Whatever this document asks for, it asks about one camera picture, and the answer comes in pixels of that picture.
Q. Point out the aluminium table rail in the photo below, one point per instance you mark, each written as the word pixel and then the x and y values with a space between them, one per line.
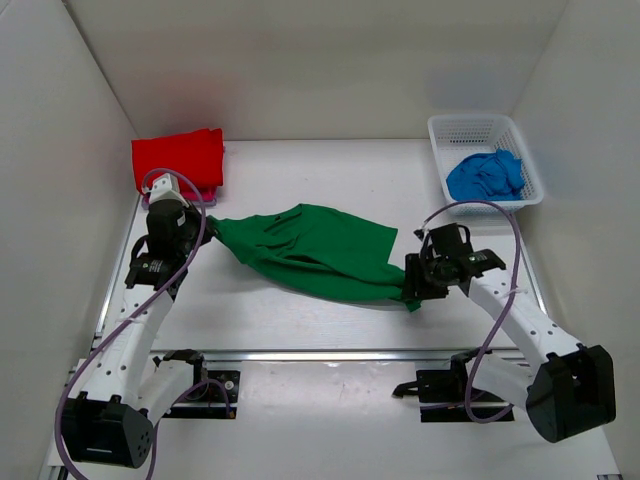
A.
pixel 228 311

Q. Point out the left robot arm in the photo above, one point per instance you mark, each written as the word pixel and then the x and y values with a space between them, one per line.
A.
pixel 109 411

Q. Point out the white plastic basket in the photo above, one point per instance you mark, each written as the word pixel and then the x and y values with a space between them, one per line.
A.
pixel 454 137

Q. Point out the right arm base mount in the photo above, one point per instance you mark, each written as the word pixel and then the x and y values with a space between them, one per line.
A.
pixel 440 391

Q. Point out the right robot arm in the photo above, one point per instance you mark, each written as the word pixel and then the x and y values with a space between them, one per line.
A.
pixel 565 388

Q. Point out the pink folded t-shirt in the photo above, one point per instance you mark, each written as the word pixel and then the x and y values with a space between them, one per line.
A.
pixel 202 192

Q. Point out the red folded t-shirt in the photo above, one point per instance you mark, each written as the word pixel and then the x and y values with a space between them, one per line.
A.
pixel 197 155

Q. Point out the blue crumpled t-shirt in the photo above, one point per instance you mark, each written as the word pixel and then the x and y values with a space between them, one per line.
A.
pixel 487 176

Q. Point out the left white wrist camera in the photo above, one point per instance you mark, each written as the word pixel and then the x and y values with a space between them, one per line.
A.
pixel 165 187

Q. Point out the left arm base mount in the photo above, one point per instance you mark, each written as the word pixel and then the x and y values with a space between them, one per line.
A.
pixel 214 392

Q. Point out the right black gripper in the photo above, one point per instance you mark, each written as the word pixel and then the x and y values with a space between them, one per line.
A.
pixel 415 289

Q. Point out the green t-shirt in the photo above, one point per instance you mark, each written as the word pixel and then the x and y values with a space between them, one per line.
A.
pixel 320 251

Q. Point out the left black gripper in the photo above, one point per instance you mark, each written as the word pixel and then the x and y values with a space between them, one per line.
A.
pixel 209 228

